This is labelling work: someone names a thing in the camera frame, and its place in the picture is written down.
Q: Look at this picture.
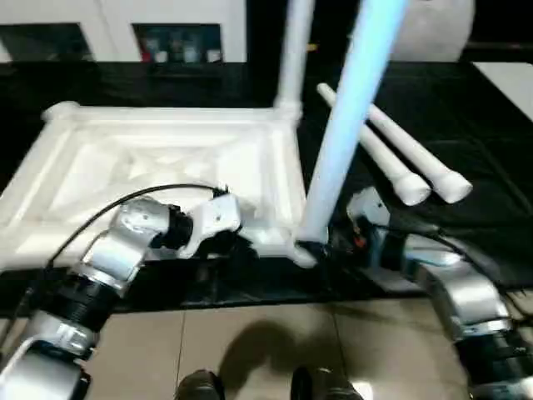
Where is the white flat board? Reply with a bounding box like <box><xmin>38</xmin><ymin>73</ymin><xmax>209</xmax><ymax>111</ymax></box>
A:
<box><xmin>473</xmin><ymin>62</ymin><xmax>533</xmax><ymax>116</ymax></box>

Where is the white plastic bag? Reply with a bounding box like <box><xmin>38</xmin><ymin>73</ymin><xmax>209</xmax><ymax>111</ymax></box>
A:
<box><xmin>390</xmin><ymin>0</ymin><xmax>476</xmax><ymax>64</ymax></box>

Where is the white cabinet with glass doors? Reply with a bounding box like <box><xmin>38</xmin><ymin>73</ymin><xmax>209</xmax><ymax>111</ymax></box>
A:
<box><xmin>0</xmin><ymin>0</ymin><xmax>249</xmax><ymax>64</ymax></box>

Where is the dark grey robot foot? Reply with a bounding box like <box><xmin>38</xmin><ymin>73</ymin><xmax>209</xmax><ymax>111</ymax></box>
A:
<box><xmin>290</xmin><ymin>366</ymin><xmax>365</xmax><ymax>400</ymax></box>
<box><xmin>173</xmin><ymin>370</ymin><xmax>227</xmax><ymax>400</ymax></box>

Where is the white plastic table top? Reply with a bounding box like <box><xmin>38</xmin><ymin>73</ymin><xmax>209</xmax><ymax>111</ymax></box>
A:
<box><xmin>0</xmin><ymin>101</ymin><xmax>319</xmax><ymax>273</ymax></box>

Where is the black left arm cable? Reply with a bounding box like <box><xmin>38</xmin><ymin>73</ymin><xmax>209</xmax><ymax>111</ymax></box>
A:
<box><xmin>0</xmin><ymin>183</ymin><xmax>230</xmax><ymax>368</ymax></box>

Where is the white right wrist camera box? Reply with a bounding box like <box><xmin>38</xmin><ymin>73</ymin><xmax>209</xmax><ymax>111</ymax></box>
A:
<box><xmin>345</xmin><ymin>187</ymin><xmax>392</xmax><ymax>233</ymax></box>

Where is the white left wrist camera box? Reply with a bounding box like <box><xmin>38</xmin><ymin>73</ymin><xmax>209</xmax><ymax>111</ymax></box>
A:
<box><xmin>173</xmin><ymin>192</ymin><xmax>245</xmax><ymax>260</ymax></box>

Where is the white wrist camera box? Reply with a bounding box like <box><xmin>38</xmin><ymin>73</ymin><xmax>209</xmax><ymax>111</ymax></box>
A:
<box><xmin>345</xmin><ymin>187</ymin><xmax>392</xmax><ymax>233</ymax></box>
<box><xmin>173</xmin><ymin>192</ymin><xmax>245</xmax><ymax>260</ymax></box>

